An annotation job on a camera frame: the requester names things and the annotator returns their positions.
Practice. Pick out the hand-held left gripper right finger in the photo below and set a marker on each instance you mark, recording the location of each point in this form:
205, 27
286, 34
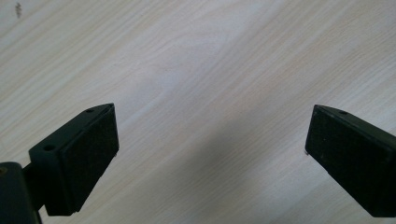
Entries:
355, 158

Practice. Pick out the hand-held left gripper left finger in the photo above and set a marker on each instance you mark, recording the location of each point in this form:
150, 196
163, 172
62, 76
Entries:
82, 158

